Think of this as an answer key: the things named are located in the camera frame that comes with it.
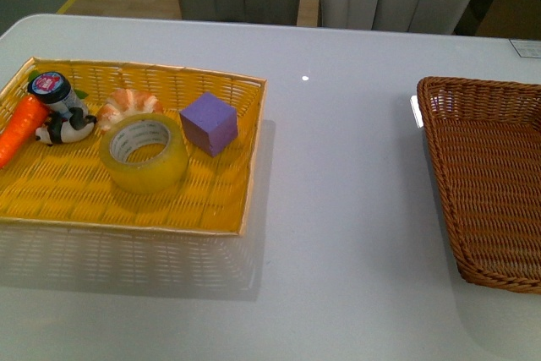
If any clear packing tape roll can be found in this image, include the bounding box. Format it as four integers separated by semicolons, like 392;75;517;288
99;113;189;194

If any small dark-capped bottle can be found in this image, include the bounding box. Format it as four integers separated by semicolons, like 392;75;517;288
27;71;89;118

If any yellow wicker basket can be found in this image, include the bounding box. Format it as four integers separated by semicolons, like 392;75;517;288
1;57;266;236

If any toy panda figure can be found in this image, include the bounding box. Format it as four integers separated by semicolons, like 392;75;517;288
35;107;97;146

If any purple foam cube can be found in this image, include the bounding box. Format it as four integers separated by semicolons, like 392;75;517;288
179;92;238;157

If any table label sticker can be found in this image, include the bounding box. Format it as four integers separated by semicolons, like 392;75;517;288
509;39;541;59

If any brown wicker basket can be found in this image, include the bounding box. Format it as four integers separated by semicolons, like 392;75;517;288
417;77;540;294

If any orange toy carrot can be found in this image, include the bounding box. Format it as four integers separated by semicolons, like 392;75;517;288
1;95;50;168

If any toy croissant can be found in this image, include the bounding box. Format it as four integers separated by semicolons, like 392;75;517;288
96;89;164;133

